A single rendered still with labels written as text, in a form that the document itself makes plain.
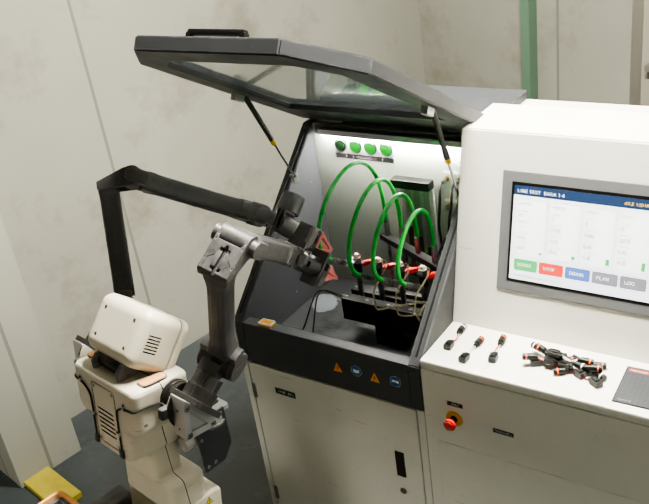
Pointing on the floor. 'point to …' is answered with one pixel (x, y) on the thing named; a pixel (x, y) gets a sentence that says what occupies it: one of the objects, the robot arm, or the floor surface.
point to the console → (540, 327)
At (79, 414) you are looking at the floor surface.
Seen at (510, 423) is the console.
